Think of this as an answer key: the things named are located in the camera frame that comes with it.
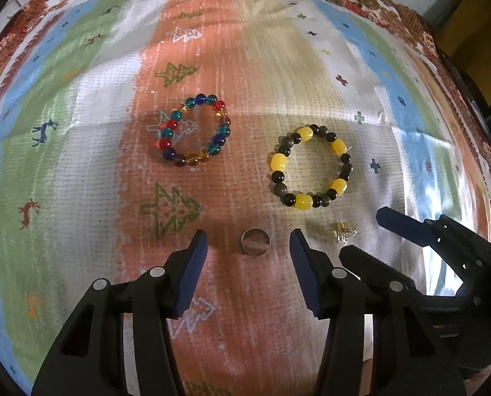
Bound small gold earring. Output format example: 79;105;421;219
332;222;358;244

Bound yellow and black bead bracelet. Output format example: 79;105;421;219
268;123;354;211

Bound brown metal ring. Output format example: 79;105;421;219
239;227;272;256

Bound multicolour glass bead bracelet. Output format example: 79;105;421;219
158;93;232;168

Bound colourful striped blanket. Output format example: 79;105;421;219
0;0;491;395

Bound yellow wooden furniture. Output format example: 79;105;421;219
437;0;491;105

